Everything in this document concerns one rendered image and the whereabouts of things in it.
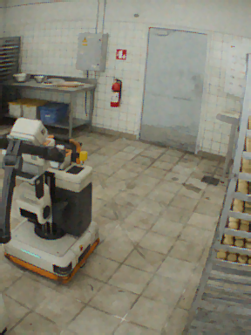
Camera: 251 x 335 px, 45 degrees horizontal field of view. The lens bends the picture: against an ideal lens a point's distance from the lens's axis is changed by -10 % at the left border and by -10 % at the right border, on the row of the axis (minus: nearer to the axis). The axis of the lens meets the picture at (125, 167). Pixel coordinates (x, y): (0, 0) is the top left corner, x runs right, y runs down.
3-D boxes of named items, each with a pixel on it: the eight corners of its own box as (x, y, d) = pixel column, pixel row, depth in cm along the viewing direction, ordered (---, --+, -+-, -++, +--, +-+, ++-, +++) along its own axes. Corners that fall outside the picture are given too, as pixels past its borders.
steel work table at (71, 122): (-4, 126, 598) (-4, 78, 559) (19, 117, 658) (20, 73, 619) (71, 143, 528) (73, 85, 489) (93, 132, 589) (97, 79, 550)
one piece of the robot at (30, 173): (17, 183, 223) (16, 155, 214) (48, 193, 215) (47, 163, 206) (4, 193, 209) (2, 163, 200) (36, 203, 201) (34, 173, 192)
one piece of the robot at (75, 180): (40, 217, 291) (37, 130, 258) (93, 234, 276) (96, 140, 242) (21, 234, 262) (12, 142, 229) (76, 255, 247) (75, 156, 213)
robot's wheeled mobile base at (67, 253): (41, 223, 305) (39, 201, 295) (101, 243, 287) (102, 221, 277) (3, 259, 246) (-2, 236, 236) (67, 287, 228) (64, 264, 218)
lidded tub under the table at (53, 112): (37, 120, 560) (37, 106, 549) (52, 114, 600) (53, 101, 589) (54, 123, 547) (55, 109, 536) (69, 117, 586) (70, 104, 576)
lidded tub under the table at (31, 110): (20, 117, 577) (20, 104, 567) (36, 112, 616) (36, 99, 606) (35, 119, 563) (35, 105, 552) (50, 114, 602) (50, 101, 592)
